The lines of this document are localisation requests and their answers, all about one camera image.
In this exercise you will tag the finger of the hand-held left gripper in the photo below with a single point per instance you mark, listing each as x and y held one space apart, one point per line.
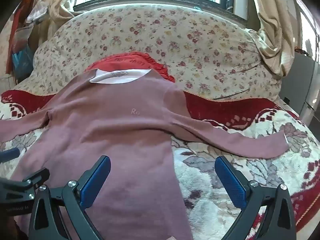
37 177
10 154

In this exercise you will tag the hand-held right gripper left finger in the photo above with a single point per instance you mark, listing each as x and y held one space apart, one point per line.
95 181

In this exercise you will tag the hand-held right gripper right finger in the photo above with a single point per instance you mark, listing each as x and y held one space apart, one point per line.
230 182

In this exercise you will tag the pink long-sleeve shirt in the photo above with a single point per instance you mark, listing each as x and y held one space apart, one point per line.
112 130

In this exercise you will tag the hanging clothes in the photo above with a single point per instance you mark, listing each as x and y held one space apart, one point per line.
27 12

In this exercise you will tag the red and white plush blanket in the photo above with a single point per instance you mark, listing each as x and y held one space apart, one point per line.
225 110

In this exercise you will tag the grey cabinet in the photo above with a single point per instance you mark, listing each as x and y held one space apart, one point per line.
307 85

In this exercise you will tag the red ruffled pillow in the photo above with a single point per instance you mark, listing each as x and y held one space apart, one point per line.
130 60

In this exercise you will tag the floral quilt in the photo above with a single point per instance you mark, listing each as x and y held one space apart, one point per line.
175 42

